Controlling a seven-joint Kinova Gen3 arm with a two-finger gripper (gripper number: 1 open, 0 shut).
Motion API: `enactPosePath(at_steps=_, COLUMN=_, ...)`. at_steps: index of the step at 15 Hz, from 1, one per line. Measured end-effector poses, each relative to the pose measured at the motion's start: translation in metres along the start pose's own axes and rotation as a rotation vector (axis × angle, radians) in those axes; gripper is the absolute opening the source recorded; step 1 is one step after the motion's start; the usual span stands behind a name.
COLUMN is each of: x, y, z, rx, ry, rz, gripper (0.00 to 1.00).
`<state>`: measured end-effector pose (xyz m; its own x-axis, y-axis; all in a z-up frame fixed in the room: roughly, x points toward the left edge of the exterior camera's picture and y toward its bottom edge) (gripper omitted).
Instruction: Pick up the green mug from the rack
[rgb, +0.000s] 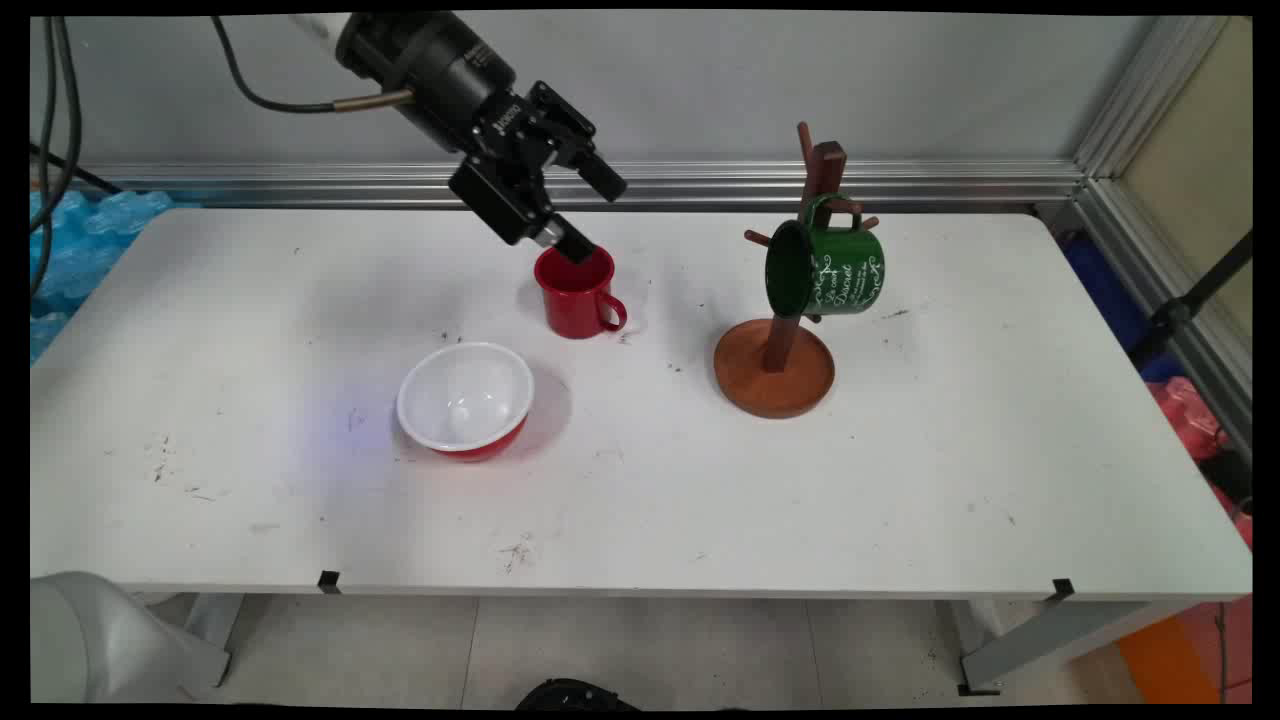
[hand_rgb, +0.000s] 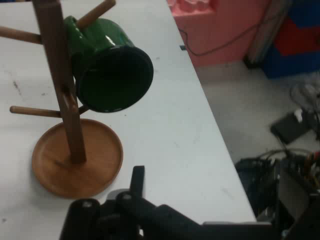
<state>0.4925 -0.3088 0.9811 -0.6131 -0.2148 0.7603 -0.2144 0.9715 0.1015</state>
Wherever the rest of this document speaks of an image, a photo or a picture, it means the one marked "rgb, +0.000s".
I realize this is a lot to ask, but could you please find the black cable behind table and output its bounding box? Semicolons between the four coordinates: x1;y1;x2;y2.
30;143;126;197

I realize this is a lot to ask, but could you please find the blue plastic bag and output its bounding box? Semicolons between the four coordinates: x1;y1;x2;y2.
30;190;201;363

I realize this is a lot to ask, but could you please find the grey table leg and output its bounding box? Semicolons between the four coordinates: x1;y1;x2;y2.
940;600;1196;698
185;595;247;691

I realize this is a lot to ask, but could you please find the thick black cable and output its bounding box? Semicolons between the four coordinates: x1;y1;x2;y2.
36;15;57;241
30;15;83;296

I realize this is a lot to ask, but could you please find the blue foam block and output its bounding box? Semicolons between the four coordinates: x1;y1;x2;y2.
1062;235;1151;353

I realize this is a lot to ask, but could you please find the aluminium frame post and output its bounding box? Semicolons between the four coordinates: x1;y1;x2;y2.
1073;15;1229;181

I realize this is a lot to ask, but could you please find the aluminium frame rail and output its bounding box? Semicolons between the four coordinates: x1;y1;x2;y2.
1075;178;1253;461
80;158;1088;212

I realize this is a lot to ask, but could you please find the brown wooden mug tree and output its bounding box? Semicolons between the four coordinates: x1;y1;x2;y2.
713;122;881;420

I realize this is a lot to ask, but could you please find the black round object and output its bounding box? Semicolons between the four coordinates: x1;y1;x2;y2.
515;678;641;711

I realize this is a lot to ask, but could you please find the orange box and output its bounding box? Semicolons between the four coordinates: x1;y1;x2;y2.
1115;612;1227;706

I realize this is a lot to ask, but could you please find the red enamel mug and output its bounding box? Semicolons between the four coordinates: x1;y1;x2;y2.
533;243;629;341

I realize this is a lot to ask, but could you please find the green enamel mug white print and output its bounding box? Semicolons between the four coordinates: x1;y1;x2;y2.
765;193;887;319

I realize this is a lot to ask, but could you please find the red bowl white inside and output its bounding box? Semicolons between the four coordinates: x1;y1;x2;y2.
396;342;535;463

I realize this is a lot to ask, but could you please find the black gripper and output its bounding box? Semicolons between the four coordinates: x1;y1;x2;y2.
335;12;628;265

